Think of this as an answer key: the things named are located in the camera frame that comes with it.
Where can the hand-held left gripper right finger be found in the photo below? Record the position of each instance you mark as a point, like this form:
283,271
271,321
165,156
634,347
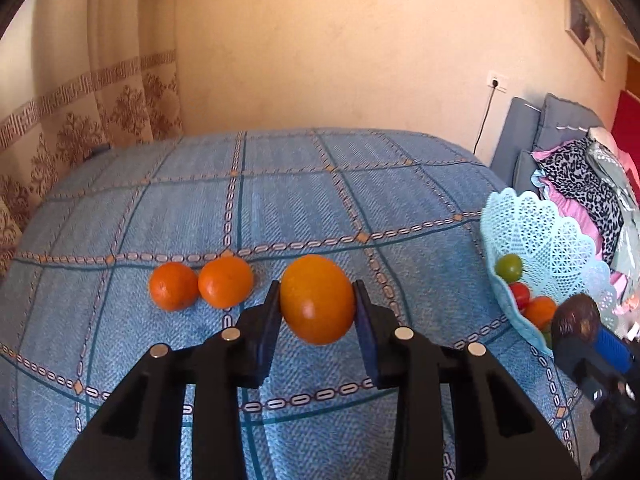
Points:
367,345

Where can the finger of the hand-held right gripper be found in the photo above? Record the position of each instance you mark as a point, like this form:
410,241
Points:
614,351
580,360

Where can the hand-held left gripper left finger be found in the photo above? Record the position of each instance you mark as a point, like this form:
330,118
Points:
267,330

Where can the dark purple passion fruit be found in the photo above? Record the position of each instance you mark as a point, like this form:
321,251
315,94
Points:
576,316

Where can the oval yellow-orange orange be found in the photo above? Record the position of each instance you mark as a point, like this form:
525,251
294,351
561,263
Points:
317,299

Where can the large orange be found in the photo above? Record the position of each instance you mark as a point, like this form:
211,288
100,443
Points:
540,310

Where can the red tomato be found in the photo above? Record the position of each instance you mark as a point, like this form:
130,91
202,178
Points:
520,294

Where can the small green tomato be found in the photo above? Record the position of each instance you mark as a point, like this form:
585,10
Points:
509,266

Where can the light blue lace plastic basket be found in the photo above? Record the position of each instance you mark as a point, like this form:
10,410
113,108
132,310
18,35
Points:
550,245

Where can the round orange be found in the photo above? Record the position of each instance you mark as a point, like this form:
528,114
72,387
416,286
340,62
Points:
173,286
226,282

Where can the blue checked bedspread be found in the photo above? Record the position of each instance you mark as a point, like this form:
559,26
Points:
300,200

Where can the pile of clothes and cushions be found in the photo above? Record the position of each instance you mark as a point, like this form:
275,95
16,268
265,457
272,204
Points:
575,215

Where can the silver green cloth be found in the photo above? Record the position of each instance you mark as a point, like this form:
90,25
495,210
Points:
622,185

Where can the leopard print cloth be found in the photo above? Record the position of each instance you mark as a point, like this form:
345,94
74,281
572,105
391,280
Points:
580,175

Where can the red panel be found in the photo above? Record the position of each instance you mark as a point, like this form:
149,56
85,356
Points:
627,117

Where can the beige patterned curtain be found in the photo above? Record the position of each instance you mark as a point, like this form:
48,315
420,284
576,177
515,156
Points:
75,110

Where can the white wall socket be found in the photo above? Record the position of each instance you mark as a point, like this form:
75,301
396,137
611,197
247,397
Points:
497,81

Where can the framed wall picture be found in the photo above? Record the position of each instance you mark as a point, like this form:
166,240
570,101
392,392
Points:
586,25

